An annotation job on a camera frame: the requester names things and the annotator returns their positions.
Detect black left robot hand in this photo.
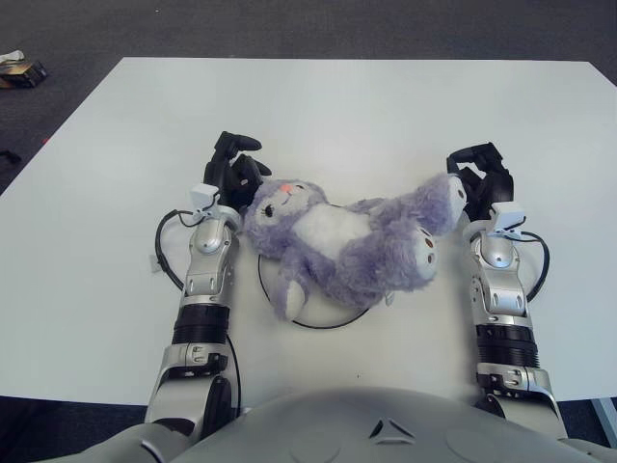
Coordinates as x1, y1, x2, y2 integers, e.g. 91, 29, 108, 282
201, 130, 274, 208

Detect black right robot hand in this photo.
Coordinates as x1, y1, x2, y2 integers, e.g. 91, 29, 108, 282
445, 141, 516, 224

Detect purple plush rabbit doll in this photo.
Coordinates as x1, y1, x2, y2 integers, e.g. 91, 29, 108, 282
240, 172, 469, 322

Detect white plate with black rim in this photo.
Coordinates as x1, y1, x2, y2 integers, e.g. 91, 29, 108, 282
257, 253, 372, 329

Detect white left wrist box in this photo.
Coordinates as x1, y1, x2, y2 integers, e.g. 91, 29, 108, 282
189, 183, 222, 226

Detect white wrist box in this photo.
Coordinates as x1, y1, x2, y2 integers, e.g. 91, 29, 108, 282
189, 183, 222, 226
486, 202, 525, 240

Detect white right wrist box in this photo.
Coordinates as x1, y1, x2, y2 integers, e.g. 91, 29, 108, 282
486, 202, 525, 240

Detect brown box on floor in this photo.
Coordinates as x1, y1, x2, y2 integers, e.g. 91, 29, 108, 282
0, 61, 48, 90

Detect white table leg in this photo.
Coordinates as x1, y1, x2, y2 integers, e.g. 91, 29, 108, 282
590, 397, 617, 438

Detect light grey robot torso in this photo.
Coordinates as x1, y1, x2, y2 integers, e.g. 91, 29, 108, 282
81, 385, 617, 463

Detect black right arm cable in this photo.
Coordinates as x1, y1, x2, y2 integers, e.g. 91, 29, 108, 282
510, 231, 550, 305

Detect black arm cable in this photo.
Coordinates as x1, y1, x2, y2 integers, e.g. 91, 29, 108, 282
154, 207, 242, 411
510, 231, 550, 305

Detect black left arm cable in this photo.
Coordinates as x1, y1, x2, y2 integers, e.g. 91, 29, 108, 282
154, 207, 242, 411

